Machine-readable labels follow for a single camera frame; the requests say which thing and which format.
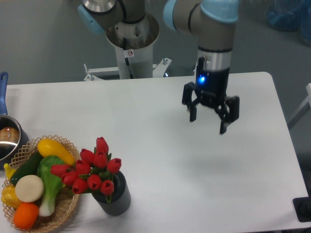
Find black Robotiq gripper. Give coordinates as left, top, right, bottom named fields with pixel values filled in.
left=182, top=67, right=240, bottom=134

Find red tulip bouquet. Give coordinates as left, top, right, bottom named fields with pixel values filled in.
left=51, top=137, right=125, bottom=203

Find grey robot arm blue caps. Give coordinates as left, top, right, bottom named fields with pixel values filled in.
left=78, top=0, right=240, bottom=134

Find dark grey ribbed vase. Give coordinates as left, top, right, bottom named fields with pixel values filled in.
left=92, top=171, right=131, bottom=216

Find blue plastic bag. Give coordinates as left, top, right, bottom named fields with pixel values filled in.
left=264, top=0, right=311, bottom=46

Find black device at table edge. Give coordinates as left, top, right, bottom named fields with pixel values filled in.
left=293, top=197, right=311, bottom=222

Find yellow squash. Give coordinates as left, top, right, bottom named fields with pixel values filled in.
left=37, top=138, right=76, bottom=166

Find woven wicker basket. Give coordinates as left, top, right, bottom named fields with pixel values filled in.
left=0, top=135, right=80, bottom=233

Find green bok choy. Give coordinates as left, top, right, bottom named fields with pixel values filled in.
left=37, top=155, right=68, bottom=217

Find dark green cucumber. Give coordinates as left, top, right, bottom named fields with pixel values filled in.
left=10, top=150, right=43, bottom=185

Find yellow banana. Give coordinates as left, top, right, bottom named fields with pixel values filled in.
left=3, top=163, right=16, bottom=180

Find orange fruit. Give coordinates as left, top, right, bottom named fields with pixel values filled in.
left=13, top=202, right=39, bottom=230

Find yellow bell pepper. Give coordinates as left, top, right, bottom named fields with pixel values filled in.
left=1, top=185, right=22, bottom=209

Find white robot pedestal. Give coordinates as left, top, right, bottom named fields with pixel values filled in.
left=84, top=12, right=199, bottom=82

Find white metal frame right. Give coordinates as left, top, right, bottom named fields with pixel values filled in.
left=287, top=83, right=311, bottom=130

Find blue handled saucepan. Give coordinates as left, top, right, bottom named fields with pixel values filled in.
left=0, top=71, right=29, bottom=170

